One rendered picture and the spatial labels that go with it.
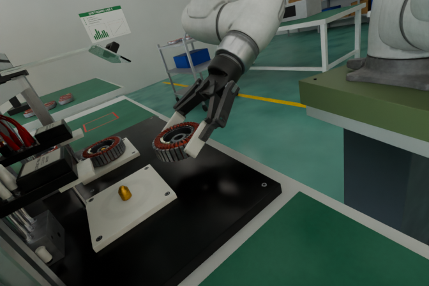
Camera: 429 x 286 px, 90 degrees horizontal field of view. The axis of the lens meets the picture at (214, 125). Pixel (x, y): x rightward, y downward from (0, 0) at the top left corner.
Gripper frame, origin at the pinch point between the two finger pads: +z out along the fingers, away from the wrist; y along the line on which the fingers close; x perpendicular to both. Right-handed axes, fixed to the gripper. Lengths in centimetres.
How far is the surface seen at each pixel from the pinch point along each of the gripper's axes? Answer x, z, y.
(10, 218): 17.0, 23.1, -1.0
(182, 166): -5.5, 4.8, 1.3
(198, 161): -7.2, 1.9, -0.5
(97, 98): -10, 3, 158
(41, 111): 20, 15, 44
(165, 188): -1.2, 9.8, -3.5
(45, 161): 17.8, 14.5, 0.3
